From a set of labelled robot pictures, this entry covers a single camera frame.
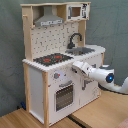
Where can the grey fridge door handle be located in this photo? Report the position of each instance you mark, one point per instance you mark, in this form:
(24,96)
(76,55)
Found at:
(84,84)

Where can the toy oven door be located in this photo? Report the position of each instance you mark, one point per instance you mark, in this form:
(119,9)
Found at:
(64,96)

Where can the wooden toy kitchen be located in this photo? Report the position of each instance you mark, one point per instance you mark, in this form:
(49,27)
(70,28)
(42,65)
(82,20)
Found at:
(40,84)

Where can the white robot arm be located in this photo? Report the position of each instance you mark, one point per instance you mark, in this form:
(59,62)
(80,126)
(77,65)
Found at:
(104,75)

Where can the black toy faucet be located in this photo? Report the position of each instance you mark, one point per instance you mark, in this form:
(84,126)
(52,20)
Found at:
(75,38)

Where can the grey toy sink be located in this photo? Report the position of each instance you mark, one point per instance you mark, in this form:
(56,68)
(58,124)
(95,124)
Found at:
(79,51)

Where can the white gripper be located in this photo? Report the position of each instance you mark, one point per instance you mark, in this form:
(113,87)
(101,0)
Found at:
(82,68)

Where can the oven knob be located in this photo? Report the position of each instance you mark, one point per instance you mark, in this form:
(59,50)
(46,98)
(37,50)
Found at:
(56,75)

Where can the wooden table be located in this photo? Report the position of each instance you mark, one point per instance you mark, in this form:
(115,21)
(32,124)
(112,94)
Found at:
(108,111)

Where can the grey range hood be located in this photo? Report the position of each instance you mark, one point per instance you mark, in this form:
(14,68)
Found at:
(48,18)

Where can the black toy stovetop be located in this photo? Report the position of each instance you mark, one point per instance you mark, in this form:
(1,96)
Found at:
(52,59)

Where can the toy microwave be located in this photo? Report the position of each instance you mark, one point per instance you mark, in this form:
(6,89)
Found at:
(78,11)

